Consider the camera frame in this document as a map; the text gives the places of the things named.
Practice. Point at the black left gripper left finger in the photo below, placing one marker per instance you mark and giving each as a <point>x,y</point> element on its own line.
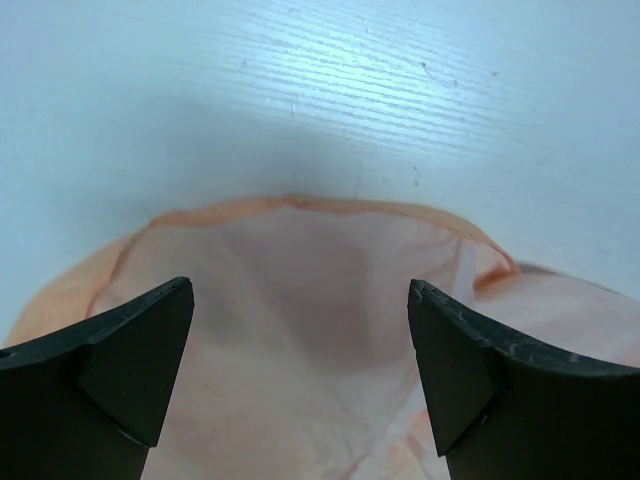
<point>89,401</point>

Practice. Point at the orange and teal jacket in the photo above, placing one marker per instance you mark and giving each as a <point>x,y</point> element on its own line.
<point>299,363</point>

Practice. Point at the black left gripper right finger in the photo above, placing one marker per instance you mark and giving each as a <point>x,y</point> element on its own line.
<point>505,405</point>

